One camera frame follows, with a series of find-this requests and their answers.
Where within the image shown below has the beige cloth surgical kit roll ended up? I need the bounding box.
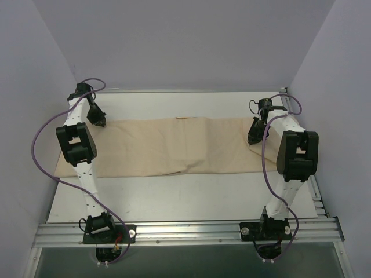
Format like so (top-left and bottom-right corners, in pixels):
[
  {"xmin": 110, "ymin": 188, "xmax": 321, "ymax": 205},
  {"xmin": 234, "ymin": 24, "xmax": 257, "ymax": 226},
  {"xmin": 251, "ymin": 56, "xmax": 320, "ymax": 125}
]
[{"xmin": 55, "ymin": 116, "xmax": 279, "ymax": 178}]

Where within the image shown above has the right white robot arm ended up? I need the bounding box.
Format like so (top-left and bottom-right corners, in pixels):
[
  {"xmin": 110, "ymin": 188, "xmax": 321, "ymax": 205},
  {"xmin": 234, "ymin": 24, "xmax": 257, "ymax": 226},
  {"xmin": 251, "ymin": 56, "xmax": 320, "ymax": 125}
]
[{"xmin": 247, "ymin": 98, "xmax": 319, "ymax": 239}]

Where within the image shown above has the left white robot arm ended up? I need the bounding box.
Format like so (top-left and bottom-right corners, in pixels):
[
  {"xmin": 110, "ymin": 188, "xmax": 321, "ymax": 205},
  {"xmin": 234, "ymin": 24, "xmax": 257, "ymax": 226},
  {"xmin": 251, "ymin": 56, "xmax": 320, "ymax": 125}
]
[{"xmin": 56, "ymin": 82, "xmax": 117, "ymax": 243}]

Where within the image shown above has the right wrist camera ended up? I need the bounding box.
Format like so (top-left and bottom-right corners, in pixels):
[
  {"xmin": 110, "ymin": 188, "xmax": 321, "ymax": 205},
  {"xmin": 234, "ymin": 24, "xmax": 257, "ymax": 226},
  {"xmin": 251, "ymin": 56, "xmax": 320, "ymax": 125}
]
[{"xmin": 258, "ymin": 98, "xmax": 273, "ymax": 112}]

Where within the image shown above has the back aluminium rail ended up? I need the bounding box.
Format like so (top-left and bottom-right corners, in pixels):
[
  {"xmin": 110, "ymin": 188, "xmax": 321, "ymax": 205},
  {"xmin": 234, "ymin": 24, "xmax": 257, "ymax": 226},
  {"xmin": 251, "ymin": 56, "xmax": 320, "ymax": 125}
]
[{"xmin": 99, "ymin": 87, "xmax": 288, "ymax": 93}]

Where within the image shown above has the aluminium rail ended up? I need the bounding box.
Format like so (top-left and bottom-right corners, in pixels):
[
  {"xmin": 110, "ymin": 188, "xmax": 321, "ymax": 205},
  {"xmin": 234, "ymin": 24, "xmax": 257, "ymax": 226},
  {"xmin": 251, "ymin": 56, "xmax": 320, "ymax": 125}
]
[
  {"xmin": 32, "ymin": 218, "xmax": 344, "ymax": 248},
  {"xmin": 99, "ymin": 87, "xmax": 288, "ymax": 93}
]

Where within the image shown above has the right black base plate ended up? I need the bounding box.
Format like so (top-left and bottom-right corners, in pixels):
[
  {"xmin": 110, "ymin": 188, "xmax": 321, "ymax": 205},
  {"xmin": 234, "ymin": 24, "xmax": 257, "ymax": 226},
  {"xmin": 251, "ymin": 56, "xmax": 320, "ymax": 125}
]
[{"xmin": 239, "ymin": 221, "xmax": 292, "ymax": 242}]

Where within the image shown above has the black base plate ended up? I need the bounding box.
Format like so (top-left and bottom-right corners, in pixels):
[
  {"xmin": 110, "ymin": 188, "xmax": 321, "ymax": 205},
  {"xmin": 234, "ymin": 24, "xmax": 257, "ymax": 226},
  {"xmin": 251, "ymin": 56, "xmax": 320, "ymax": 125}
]
[
  {"xmin": 239, "ymin": 221, "xmax": 292, "ymax": 242},
  {"xmin": 82, "ymin": 224, "xmax": 137, "ymax": 244}
]

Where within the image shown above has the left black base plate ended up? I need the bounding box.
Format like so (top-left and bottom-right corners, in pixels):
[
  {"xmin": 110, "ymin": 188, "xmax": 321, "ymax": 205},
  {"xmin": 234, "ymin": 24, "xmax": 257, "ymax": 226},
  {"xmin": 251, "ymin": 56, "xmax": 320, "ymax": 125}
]
[{"xmin": 82, "ymin": 224, "xmax": 137, "ymax": 244}]

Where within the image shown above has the front aluminium rail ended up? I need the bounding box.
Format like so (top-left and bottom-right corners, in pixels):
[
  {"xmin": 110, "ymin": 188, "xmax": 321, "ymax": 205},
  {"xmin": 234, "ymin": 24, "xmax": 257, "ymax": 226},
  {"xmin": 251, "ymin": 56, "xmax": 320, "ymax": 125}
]
[{"xmin": 32, "ymin": 218, "xmax": 344, "ymax": 248}]

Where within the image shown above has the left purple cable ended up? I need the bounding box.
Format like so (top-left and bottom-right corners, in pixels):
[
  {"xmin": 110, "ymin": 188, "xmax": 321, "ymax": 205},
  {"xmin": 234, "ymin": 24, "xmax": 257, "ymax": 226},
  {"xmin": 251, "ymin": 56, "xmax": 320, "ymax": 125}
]
[{"xmin": 31, "ymin": 78, "xmax": 137, "ymax": 264}]

